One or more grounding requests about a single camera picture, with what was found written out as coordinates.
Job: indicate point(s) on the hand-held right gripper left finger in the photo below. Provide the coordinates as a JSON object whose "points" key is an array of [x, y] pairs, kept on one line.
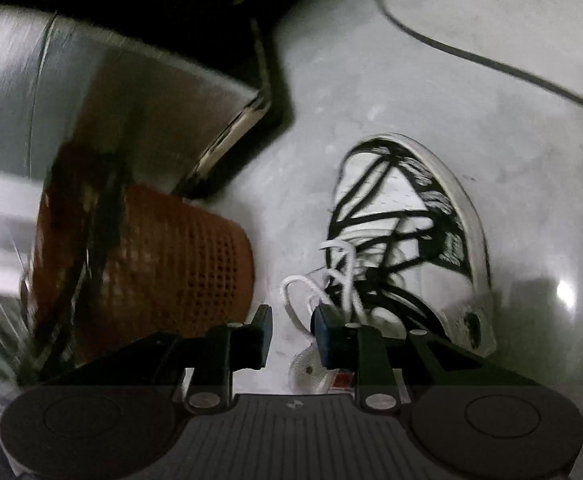
{"points": [[264, 332]]}

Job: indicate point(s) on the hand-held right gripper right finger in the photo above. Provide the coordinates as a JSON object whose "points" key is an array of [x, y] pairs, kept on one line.
{"points": [[322, 335]]}

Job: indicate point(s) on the white shoelace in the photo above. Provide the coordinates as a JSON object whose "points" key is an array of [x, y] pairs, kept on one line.
{"points": [[339, 247]]}

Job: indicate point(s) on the white and black sneaker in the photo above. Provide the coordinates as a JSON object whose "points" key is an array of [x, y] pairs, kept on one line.
{"points": [[391, 185]]}

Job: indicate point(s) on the orange mesh wastebasket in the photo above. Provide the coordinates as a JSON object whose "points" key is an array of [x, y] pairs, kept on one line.
{"points": [[186, 260]]}

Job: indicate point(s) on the black shoelace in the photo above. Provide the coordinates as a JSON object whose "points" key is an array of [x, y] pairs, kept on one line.
{"points": [[366, 219]]}

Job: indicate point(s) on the silver foil-covered box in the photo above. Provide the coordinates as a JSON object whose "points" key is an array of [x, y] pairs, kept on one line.
{"points": [[121, 85]]}

